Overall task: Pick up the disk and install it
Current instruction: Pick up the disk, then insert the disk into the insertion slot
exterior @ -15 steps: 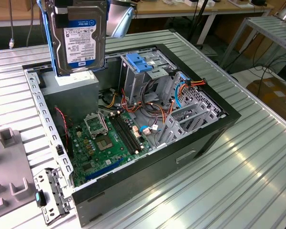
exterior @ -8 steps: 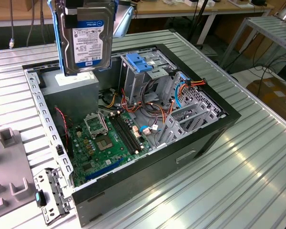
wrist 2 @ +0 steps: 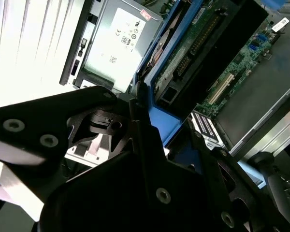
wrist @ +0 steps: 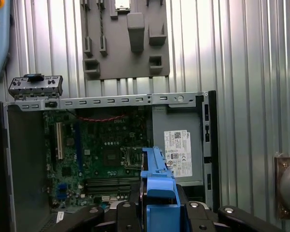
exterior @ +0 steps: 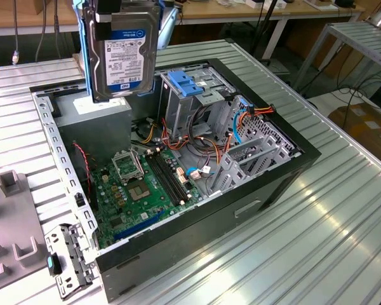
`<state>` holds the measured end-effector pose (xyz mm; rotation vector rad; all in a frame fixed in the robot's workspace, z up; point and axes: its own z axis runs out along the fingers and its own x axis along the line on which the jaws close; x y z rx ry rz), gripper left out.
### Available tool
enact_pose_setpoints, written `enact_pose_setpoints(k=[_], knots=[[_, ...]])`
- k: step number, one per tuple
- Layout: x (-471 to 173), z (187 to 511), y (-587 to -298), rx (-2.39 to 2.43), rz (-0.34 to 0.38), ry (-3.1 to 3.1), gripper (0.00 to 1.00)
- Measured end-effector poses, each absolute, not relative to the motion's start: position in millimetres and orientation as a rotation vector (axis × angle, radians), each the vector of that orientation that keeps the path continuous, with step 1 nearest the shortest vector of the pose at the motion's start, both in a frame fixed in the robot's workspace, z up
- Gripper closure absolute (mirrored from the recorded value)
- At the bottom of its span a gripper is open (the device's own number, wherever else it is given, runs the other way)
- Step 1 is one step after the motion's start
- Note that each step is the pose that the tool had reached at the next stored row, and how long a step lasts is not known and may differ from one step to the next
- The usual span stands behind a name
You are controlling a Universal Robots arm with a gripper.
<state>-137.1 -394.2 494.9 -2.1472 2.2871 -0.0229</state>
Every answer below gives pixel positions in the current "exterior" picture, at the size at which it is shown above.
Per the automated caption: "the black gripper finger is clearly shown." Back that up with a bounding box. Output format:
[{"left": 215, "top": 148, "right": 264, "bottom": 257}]
[{"left": 94, "top": 0, "right": 123, "bottom": 41}]

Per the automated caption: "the hard disk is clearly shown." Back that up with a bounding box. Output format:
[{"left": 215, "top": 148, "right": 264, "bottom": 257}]
[{"left": 77, "top": 0, "right": 163, "bottom": 104}]

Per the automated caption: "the blue data wire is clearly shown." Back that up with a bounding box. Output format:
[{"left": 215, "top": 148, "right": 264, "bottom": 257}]
[{"left": 232, "top": 97, "right": 254, "bottom": 146}]

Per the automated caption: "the orange red yellow power wire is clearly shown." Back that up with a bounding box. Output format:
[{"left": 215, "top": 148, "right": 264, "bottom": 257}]
[{"left": 217, "top": 104, "right": 276, "bottom": 166}]

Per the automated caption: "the perforated metal disk bay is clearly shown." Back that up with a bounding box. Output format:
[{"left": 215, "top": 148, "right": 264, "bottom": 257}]
[{"left": 209, "top": 95, "right": 302, "bottom": 196}]

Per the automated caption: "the small cardboard box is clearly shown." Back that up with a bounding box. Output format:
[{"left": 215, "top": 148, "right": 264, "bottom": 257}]
[{"left": 34, "top": 0, "right": 53, "bottom": 15}]

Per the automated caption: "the blue plastic cage latch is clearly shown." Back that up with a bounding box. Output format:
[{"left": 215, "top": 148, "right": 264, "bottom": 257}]
[{"left": 167, "top": 71, "right": 204, "bottom": 98}]

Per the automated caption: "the grey power supply unit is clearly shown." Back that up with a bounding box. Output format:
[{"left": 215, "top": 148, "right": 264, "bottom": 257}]
[{"left": 52, "top": 86, "right": 133, "bottom": 163}]

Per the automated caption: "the long wooden desk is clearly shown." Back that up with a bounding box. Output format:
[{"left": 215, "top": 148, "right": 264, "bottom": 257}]
[{"left": 0, "top": 0, "right": 366, "bottom": 36}]

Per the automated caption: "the grey metal drive cage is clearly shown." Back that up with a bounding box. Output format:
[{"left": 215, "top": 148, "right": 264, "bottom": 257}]
[{"left": 154, "top": 68, "right": 234, "bottom": 142}]

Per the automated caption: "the metal socket cover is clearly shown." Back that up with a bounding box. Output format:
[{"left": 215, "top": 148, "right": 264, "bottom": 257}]
[{"left": 111, "top": 149, "right": 146, "bottom": 184}]

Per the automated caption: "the black case fan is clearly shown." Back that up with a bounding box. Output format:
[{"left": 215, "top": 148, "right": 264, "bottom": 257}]
[{"left": 71, "top": 141, "right": 99, "bottom": 210}]

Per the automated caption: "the black RAM slot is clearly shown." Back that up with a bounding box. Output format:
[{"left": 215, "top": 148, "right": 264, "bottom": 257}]
[
  {"left": 150, "top": 150, "right": 186, "bottom": 205},
  {"left": 154, "top": 149, "right": 189, "bottom": 202},
  {"left": 157, "top": 149, "right": 193, "bottom": 200},
  {"left": 147, "top": 151, "right": 182, "bottom": 207}
]

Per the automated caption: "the black tripod stand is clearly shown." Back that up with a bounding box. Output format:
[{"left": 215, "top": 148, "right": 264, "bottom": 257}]
[{"left": 250, "top": 0, "right": 290, "bottom": 76}]

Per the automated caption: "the CPU socket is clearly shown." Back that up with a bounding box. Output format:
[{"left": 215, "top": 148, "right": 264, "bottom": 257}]
[{"left": 126, "top": 180, "right": 152, "bottom": 203}]

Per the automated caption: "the green motherboard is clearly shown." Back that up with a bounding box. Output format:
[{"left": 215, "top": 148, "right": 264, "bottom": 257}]
[{"left": 90, "top": 147, "right": 204, "bottom": 250}]

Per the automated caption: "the blue expansion slot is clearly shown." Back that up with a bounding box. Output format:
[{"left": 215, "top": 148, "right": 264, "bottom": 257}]
[{"left": 113, "top": 209, "right": 166, "bottom": 242}]

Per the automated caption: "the grey parts rack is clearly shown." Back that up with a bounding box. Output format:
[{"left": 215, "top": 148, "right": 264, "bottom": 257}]
[{"left": 0, "top": 170, "right": 48, "bottom": 293}]

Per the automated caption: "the black PC case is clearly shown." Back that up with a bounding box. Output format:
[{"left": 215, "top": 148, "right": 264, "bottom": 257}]
[{"left": 29, "top": 58, "right": 323, "bottom": 303}]

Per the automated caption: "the black latch with blue tab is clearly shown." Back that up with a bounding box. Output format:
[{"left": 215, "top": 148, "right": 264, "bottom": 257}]
[{"left": 46, "top": 253, "right": 64, "bottom": 276}]

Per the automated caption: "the large cardboard box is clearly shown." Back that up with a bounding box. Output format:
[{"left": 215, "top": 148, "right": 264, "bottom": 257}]
[{"left": 328, "top": 102, "right": 381, "bottom": 159}]

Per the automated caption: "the yellow black power wire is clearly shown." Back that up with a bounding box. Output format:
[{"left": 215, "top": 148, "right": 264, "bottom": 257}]
[{"left": 136, "top": 117, "right": 161, "bottom": 144}]

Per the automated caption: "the black and orange wire bundle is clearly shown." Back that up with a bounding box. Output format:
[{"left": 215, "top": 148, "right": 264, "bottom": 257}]
[{"left": 160, "top": 106, "right": 225, "bottom": 166}]

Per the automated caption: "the red black twisted wire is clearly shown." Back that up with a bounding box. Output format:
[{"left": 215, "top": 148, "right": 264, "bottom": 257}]
[{"left": 72, "top": 142, "right": 93, "bottom": 194}]

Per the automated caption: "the short thin blue wire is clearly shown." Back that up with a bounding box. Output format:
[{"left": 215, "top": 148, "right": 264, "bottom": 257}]
[{"left": 185, "top": 166, "right": 217, "bottom": 182}]

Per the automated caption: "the metal card retention bracket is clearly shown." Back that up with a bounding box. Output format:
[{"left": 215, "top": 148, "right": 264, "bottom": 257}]
[{"left": 43, "top": 222, "right": 99, "bottom": 301}]

